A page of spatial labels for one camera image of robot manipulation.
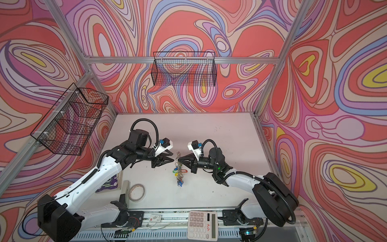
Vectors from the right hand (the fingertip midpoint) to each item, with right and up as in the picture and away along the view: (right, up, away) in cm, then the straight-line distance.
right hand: (180, 164), depth 74 cm
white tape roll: (-25, -18, +8) cm, 31 cm away
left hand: (-3, +4, -1) cm, 5 cm away
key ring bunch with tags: (-2, -7, +14) cm, 16 cm away
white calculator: (+11, -28, -4) cm, 31 cm away
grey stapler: (-30, -16, +6) cm, 35 cm away
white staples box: (-12, -27, -1) cm, 29 cm away
